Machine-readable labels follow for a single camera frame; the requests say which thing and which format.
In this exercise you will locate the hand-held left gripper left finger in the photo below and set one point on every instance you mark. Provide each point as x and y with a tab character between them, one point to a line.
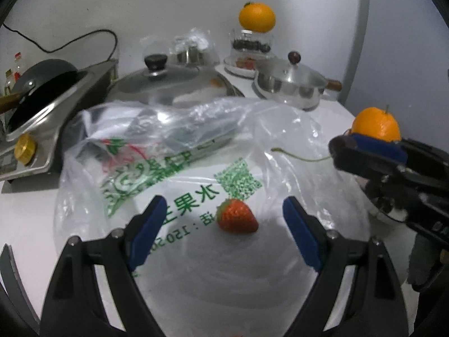
147	231

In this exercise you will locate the pot lid with brown knob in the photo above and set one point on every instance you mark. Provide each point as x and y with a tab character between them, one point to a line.
287	73

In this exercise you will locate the dark red cherry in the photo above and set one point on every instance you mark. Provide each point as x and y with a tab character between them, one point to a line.
345	140

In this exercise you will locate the steel stove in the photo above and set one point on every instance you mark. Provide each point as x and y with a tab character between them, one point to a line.
63	112

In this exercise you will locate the glass jar with dark fruit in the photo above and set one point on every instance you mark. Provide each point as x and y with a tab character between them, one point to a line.
250	44

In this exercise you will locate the clear bag with steel cups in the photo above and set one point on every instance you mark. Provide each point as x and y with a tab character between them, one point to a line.
191	47

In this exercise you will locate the clear printed plastic bag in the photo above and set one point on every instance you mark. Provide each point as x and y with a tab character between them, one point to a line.
298	137

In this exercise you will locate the clear bottle red cap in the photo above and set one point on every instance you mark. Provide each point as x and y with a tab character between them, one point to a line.
17	65

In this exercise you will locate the red strawberry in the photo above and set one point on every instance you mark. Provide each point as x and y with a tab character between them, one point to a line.
238	217

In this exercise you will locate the large orange with stem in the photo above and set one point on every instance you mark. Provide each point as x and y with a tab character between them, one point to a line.
377	124

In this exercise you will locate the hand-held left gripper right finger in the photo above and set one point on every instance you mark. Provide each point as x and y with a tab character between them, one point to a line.
301	231

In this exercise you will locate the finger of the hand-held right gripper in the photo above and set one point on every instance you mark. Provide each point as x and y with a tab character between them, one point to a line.
350	159
379	147

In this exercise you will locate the white round plate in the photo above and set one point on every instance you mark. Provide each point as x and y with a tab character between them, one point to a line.
398	214

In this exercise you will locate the glass dish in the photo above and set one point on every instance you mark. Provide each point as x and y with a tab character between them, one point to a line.
238	66

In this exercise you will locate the large gold knob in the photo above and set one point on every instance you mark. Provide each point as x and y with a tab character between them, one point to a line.
25	149

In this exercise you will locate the large glass lid black knob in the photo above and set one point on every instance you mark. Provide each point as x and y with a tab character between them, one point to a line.
175	84

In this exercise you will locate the small orange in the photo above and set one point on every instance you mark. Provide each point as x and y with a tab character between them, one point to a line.
257	17

